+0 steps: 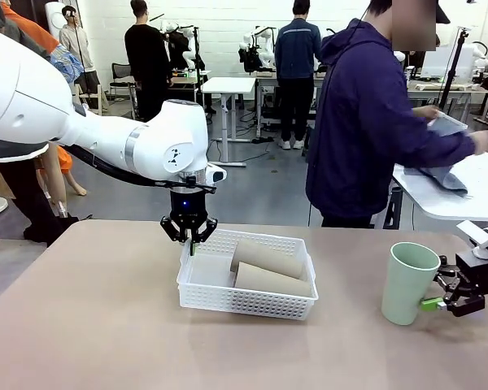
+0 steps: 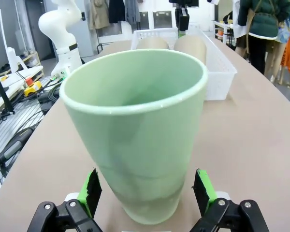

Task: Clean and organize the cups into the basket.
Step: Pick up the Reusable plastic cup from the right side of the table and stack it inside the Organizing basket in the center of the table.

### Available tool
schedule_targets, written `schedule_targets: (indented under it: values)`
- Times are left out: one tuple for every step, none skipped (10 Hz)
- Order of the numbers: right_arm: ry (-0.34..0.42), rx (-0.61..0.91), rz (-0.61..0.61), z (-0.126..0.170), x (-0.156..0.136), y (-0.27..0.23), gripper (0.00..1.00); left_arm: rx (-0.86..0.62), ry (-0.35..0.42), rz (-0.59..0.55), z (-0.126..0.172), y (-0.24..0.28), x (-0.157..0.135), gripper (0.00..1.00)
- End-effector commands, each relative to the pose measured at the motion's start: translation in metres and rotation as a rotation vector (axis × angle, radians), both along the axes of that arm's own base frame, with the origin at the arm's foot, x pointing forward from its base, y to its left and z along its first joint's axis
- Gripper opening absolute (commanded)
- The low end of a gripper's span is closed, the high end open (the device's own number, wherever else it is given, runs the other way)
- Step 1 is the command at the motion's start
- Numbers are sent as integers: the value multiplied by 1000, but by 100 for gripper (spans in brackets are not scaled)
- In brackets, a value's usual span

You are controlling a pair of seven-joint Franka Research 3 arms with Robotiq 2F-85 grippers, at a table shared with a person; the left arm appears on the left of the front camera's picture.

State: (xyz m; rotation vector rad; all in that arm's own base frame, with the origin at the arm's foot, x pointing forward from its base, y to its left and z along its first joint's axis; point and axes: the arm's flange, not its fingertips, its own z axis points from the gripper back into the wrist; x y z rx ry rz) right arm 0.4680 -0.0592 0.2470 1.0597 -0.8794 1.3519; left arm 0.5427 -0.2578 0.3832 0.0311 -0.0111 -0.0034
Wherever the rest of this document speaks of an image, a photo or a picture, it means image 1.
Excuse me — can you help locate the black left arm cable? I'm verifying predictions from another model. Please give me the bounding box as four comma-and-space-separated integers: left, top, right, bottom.
63, 144, 219, 195

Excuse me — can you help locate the figure in olive padded jacket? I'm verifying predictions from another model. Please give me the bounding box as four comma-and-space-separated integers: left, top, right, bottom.
0, 0, 81, 247

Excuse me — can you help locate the black office chair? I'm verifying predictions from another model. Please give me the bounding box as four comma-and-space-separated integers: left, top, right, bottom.
110, 62, 142, 119

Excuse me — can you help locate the person's right hand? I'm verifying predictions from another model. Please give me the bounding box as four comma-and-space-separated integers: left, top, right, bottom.
473, 129, 488, 156

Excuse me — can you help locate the light green cup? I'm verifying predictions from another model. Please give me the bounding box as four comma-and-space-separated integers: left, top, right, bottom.
381, 242, 442, 326

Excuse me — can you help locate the mannequin in orange blue clothes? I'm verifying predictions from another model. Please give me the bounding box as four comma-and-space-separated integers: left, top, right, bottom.
2, 2, 89, 219

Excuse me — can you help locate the white black humanoid robot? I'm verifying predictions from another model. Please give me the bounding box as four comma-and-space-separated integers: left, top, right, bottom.
160, 19, 207, 74

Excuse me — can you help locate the white side table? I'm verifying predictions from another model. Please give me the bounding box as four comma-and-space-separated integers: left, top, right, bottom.
392, 152, 488, 223

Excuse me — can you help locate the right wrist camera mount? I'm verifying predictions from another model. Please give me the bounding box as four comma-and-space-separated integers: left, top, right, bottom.
456, 220, 488, 260

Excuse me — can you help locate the person in light hoodie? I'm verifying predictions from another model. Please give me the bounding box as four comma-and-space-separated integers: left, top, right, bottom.
59, 6, 102, 111

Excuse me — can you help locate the brown paper cup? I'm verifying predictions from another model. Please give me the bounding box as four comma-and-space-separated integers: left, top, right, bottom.
234, 262, 314, 298
230, 238, 306, 281

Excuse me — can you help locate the person's right forearm purple sleeve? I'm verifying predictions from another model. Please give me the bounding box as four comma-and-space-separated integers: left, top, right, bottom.
414, 132, 479, 167

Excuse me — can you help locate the person in black clothes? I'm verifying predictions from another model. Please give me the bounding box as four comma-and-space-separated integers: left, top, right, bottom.
124, 0, 174, 123

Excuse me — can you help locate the white standing desk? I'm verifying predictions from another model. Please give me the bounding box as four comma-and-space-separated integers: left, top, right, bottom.
201, 76, 256, 168

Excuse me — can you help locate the black tripod stand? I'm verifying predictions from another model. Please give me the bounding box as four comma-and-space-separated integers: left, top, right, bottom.
438, 28, 472, 113

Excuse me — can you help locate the white robot with black vest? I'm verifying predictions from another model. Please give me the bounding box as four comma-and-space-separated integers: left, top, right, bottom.
238, 26, 278, 74

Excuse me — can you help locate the brown top desk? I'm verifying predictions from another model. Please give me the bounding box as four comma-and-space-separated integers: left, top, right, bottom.
168, 71, 212, 119

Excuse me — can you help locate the person in purple hoodie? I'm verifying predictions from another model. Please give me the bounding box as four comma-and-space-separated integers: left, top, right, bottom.
304, 0, 488, 228

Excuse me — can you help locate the person's left hand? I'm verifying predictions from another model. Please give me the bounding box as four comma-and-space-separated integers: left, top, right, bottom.
411, 106, 441, 122

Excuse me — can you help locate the white perforated plastic basket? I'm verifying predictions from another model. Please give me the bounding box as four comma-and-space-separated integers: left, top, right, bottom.
176, 229, 319, 321

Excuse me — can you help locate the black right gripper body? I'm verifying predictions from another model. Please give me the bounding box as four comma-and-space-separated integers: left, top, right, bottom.
455, 248, 488, 297

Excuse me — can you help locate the white tower appliance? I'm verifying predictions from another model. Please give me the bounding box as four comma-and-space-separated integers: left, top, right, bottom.
44, 2, 66, 37

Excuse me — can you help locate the wooden top white desk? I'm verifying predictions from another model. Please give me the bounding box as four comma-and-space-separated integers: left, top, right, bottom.
254, 71, 330, 137

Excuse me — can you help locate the person in navy jacket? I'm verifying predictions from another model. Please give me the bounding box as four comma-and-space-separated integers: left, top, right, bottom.
274, 0, 322, 150

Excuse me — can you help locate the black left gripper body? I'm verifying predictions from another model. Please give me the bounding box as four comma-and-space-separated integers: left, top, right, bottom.
169, 190, 207, 228

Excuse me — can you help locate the white wooden step stool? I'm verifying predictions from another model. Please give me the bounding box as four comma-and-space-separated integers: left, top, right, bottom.
73, 83, 109, 117

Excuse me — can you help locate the grey plastic stool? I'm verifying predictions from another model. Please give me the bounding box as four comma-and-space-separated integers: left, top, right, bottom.
303, 123, 316, 159

